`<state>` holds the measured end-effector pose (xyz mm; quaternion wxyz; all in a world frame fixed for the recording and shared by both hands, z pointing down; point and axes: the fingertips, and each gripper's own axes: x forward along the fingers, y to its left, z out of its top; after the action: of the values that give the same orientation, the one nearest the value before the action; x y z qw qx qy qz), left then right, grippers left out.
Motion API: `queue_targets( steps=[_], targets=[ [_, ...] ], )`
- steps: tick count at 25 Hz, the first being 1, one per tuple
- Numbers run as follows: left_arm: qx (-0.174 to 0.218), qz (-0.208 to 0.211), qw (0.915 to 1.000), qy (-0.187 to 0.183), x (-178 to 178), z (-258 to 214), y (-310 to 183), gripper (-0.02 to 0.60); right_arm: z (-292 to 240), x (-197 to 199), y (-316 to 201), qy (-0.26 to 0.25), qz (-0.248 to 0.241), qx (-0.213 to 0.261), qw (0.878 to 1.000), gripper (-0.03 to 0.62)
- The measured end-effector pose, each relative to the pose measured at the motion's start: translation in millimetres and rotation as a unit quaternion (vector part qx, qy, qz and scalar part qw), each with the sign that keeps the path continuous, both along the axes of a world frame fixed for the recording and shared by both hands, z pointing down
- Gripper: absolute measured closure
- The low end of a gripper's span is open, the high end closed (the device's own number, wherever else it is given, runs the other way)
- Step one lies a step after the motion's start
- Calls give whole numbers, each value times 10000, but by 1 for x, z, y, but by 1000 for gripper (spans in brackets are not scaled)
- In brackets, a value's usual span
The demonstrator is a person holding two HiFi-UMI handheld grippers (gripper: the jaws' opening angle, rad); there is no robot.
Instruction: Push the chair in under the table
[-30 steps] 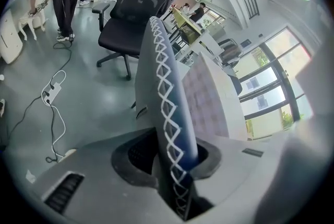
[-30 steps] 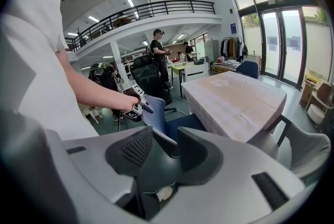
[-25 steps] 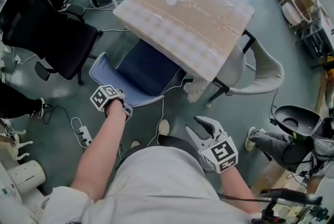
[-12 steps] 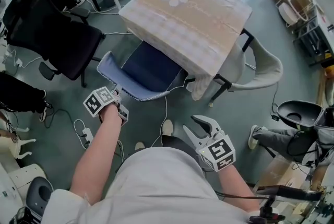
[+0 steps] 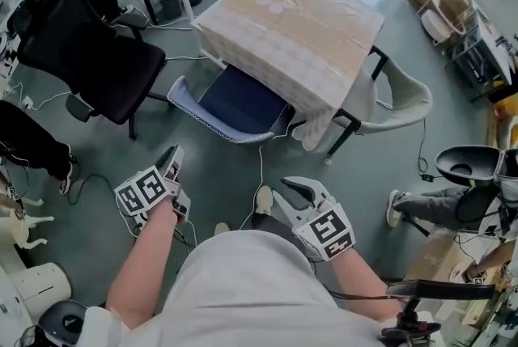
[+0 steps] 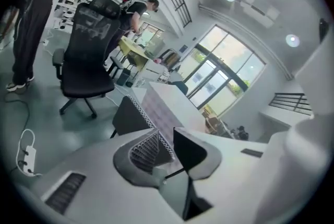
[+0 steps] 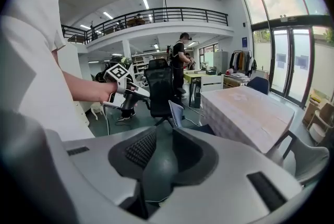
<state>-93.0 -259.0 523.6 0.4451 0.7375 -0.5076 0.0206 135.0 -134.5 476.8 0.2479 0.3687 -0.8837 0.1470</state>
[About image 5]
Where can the person's left beige shoe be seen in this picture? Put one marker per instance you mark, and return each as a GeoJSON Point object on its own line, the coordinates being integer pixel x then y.
{"type": "Point", "coordinates": [221, 229]}

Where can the person's right forearm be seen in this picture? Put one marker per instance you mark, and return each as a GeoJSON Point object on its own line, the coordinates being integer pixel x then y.
{"type": "Point", "coordinates": [360, 280]}

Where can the metal storage rack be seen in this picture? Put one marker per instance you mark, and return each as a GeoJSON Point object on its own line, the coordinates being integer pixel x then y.
{"type": "Point", "coordinates": [481, 50]}

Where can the beige shell chair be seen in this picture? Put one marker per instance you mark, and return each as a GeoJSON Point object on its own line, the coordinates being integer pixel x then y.
{"type": "Point", "coordinates": [404, 94]}

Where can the person's dark trouser leg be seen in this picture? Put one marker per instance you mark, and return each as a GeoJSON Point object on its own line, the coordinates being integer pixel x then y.
{"type": "Point", "coordinates": [269, 223]}

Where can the blue chair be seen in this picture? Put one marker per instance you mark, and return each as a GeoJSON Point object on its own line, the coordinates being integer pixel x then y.
{"type": "Point", "coordinates": [239, 102]}

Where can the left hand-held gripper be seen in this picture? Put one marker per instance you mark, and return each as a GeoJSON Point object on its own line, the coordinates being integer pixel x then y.
{"type": "Point", "coordinates": [141, 189]}

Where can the white cylindrical bin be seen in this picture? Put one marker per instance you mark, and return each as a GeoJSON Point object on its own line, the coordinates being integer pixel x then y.
{"type": "Point", "coordinates": [38, 289]}

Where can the person's beige shoe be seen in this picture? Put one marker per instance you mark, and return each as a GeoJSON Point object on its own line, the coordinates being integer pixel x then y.
{"type": "Point", "coordinates": [221, 229]}
{"type": "Point", "coordinates": [264, 200]}

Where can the white power strip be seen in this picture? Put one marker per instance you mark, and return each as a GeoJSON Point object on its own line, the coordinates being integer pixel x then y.
{"type": "Point", "coordinates": [28, 102]}

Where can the table with beige patterned cloth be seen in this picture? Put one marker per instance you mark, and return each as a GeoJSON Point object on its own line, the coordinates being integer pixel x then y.
{"type": "Point", "coordinates": [291, 26]}

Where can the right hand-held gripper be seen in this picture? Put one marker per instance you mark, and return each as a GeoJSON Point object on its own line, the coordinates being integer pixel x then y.
{"type": "Point", "coordinates": [325, 230]}

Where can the black rounded headset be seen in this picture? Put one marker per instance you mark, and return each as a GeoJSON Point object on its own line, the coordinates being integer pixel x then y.
{"type": "Point", "coordinates": [62, 323]}

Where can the brown cardboard box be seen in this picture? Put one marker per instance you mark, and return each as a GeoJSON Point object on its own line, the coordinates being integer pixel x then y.
{"type": "Point", "coordinates": [435, 256]}

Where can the open grey headset case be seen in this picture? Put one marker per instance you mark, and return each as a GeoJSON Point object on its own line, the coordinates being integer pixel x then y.
{"type": "Point", "coordinates": [469, 163]}

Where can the black mesh office chair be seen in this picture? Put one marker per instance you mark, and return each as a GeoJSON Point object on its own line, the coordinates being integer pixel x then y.
{"type": "Point", "coordinates": [85, 54]}

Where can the small white wooden stool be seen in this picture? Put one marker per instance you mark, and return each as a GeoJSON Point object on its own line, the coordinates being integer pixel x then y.
{"type": "Point", "coordinates": [24, 226]}

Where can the person's left forearm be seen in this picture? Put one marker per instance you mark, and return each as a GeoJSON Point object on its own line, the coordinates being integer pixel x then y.
{"type": "Point", "coordinates": [141, 268]}

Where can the black screen on stand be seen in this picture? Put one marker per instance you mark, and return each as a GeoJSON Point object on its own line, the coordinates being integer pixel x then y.
{"type": "Point", "coordinates": [441, 290]}

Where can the person's right beige shoe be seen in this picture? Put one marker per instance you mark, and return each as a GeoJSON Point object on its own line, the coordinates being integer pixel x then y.
{"type": "Point", "coordinates": [264, 200]}

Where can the person's white shirt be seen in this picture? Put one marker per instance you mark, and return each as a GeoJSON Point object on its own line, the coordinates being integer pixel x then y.
{"type": "Point", "coordinates": [251, 297]}

